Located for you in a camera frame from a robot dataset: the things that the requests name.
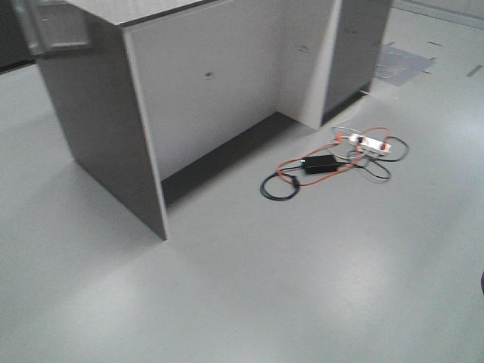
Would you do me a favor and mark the black power adapter brick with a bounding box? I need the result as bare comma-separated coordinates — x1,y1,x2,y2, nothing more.
300,155,340,175

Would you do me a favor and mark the orange extension cable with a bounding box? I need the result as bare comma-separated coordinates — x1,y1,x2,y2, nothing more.
275,126,392,187

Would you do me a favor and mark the grey kitchen island cabinet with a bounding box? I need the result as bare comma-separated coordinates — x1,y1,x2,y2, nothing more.
14,0,394,241

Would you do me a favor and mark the white power strip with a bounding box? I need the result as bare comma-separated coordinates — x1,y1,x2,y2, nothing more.
348,133,391,156

